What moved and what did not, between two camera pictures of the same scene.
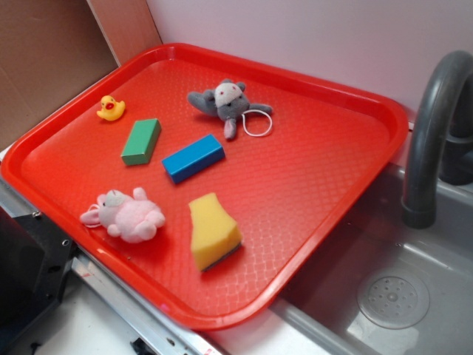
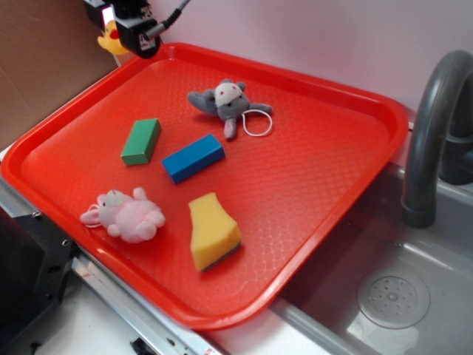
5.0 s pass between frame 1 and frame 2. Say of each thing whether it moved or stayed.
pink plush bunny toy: stayed
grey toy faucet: stayed
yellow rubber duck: moved
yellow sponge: stayed
